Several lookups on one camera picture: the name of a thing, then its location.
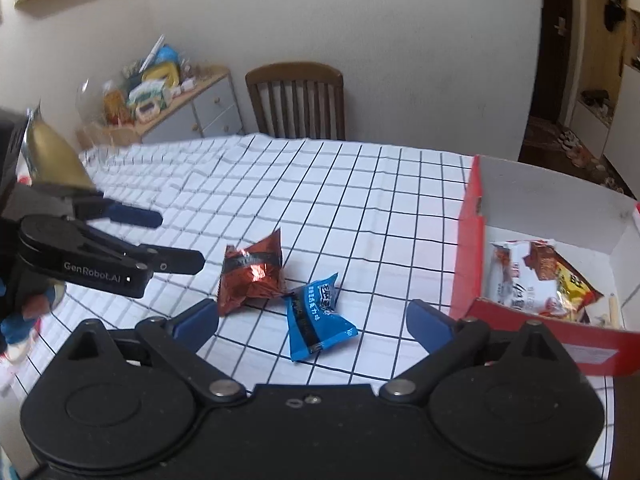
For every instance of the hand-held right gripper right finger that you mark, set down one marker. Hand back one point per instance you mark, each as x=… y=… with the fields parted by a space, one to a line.
x=425 y=322

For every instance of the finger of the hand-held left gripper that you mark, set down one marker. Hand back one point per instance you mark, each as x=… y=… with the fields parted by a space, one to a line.
x=135 y=216
x=175 y=262

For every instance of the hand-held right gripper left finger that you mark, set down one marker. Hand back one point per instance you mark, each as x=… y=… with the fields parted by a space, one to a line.
x=197 y=320

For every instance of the brown foil snack packet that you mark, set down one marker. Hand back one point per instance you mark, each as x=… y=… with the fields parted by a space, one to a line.
x=250 y=275

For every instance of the red cardboard box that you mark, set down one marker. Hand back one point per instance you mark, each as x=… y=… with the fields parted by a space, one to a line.
x=470 y=240

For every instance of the white brown snack packet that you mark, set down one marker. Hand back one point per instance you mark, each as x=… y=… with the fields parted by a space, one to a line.
x=515 y=285

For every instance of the blue snack packet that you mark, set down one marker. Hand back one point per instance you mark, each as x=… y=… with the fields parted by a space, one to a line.
x=315 y=320

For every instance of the red yellow snack packet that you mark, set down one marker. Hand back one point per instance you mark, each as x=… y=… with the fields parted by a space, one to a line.
x=575 y=290

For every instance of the person's left hand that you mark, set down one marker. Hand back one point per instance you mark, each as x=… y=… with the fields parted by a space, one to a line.
x=35 y=307

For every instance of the gold foil packet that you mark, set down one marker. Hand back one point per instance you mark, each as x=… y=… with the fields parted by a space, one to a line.
x=55 y=160

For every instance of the pile of colourful packages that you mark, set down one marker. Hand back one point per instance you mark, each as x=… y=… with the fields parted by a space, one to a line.
x=150 y=90

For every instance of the wooden top sideboard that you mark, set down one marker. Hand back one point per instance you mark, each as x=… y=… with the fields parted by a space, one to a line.
x=210 y=110

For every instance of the white checked tablecloth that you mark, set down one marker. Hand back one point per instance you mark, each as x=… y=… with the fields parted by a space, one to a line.
x=350 y=200

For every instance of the wooden chair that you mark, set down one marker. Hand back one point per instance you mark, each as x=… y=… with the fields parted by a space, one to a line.
x=295 y=75

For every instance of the white open shoe shelf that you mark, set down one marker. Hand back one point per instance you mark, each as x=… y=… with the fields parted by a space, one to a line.
x=592 y=120

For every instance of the brown wooden door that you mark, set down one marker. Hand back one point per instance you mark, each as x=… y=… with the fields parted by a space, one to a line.
x=555 y=35

